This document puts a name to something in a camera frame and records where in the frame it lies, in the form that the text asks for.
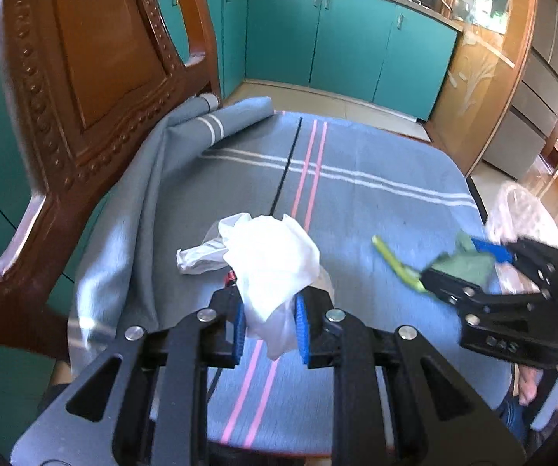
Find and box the person's right hand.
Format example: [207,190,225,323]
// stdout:
[519,355,558,409]

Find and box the clear trash bag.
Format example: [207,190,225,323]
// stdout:
[485,181,558,297]

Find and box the blue striped cloth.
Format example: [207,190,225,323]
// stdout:
[68,96,513,457]

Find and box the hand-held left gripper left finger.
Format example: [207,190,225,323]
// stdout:
[11,286,248,466]

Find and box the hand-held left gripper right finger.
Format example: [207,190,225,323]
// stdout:
[294,285,527,466]

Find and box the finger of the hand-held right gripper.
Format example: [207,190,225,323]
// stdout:
[470,237,558,297]
[422,264,558,323]

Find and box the grey refrigerator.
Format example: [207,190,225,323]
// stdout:
[483,0,558,180]

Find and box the person's right leg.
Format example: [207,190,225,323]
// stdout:
[497,395,532,442]

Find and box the dark green wrapper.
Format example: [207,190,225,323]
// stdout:
[429,233,498,292]

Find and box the carved dark wooden chair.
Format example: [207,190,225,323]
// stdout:
[0,0,483,462]

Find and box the wood framed glass sliding door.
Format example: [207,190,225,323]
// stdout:
[427,0,539,176]

